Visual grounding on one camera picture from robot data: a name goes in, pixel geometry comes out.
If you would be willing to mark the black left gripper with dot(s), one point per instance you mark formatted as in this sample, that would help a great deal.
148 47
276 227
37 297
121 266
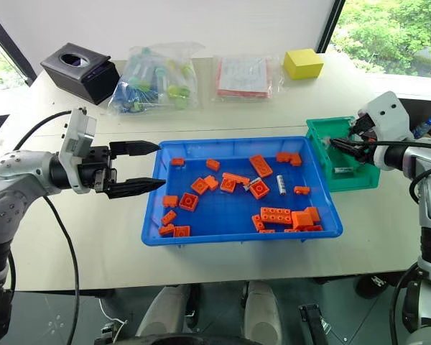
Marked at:
97 169

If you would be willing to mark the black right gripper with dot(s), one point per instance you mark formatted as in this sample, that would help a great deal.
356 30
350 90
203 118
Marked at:
365 138

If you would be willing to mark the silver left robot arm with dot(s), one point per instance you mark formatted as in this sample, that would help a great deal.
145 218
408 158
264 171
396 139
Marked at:
18 172

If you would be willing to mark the green plastic bin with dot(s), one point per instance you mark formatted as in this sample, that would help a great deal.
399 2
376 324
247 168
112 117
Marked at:
352 179

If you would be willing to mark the blue plastic bin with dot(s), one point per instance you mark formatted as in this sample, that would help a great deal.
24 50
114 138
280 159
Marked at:
233 215

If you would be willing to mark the battery with green label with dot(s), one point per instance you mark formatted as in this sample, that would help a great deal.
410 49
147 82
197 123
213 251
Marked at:
343 170

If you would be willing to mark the small orange toy brick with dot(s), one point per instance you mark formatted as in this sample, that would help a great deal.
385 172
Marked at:
169 217
296 159
212 182
258 222
177 161
170 201
283 157
166 229
302 190
267 231
213 164
181 231
314 228

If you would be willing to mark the square orange toy brick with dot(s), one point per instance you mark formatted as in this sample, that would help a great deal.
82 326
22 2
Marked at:
260 189
228 184
199 186
188 202

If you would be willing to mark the clear plastic water bottle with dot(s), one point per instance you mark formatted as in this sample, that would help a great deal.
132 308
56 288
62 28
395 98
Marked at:
424 127

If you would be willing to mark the white silver battery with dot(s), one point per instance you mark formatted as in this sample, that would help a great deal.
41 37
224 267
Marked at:
281 184

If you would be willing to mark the yellow cube block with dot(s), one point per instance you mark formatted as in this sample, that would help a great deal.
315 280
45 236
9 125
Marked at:
303 64

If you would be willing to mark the clear bag of tubes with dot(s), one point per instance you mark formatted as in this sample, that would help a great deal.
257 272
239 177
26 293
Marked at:
158 79

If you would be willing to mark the long orange toy brick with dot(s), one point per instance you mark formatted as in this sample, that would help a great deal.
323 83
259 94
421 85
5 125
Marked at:
261 165

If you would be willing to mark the large smooth orange block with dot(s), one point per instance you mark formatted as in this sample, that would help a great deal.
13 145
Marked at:
301 219

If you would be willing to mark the thin long orange plate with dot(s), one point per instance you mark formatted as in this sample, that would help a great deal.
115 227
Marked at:
236 177

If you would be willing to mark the black tissue box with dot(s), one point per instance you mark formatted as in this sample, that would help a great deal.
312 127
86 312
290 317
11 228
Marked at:
82 73

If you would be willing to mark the wide eight-stud orange brick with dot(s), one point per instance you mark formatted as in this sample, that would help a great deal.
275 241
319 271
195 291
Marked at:
276 215

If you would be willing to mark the battery with dark label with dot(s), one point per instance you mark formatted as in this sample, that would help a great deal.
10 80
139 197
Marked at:
250 183

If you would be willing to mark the clear bag of papers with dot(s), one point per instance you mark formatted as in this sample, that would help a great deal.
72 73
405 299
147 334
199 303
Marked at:
242 77

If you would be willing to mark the grey rounded shape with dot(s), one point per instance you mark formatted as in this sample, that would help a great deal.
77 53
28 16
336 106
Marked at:
262 309
165 312

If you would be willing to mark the black shoe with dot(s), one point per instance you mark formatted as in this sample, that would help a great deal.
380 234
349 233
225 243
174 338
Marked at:
371 285

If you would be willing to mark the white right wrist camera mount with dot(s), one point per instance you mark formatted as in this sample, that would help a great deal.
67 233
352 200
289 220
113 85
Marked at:
388 115

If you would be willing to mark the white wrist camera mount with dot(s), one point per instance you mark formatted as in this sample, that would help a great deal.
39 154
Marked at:
388 115
77 138

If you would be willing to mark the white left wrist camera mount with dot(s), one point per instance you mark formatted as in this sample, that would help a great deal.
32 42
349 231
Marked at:
77 138

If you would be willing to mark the dark window frame post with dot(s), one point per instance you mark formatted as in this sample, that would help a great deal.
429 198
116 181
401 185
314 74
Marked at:
10 46
330 25

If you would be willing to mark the black bracket under table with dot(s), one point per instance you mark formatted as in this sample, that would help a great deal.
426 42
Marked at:
314 323

